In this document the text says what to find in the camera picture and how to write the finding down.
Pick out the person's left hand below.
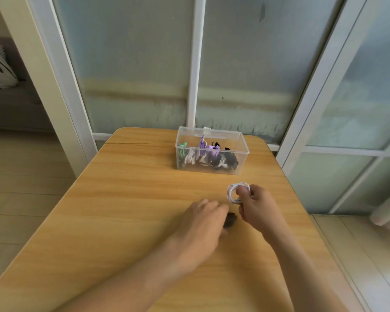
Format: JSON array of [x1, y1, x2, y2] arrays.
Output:
[[171, 199, 231, 254]]

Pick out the person's right hand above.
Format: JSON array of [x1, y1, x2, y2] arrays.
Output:
[[237, 184, 281, 238]]

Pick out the black hair tie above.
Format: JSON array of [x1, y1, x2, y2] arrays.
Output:
[[223, 212, 238, 230]]

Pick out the white hair tie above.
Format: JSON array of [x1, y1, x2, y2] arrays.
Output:
[[226, 182, 251, 205]]

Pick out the person's right forearm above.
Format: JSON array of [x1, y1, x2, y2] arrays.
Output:
[[263, 224, 350, 312]]

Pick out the person's left forearm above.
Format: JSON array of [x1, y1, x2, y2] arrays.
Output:
[[57, 235, 212, 312]]

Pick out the clear plastic storage box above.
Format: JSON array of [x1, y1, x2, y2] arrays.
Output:
[[175, 126, 250, 176]]

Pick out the pale pink curtain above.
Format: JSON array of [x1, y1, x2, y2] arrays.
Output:
[[369, 188, 390, 235]]

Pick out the white framed sliding glass door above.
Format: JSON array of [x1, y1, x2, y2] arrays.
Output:
[[276, 0, 390, 215]]

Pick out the white framed frosted glass window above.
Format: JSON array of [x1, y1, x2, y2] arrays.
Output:
[[26, 0, 348, 153]]

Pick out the grey sofa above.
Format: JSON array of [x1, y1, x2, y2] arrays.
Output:
[[0, 36, 54, 133]]

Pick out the striped grey white pillow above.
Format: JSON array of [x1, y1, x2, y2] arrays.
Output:
[[0, 45, 19, 89]]

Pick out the pile of assorted hair ties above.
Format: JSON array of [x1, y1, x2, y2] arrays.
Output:
[[178, 135, 240, 173]]

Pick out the white door frame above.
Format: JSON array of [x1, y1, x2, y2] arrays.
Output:
[[0, 0, 99, 179]]

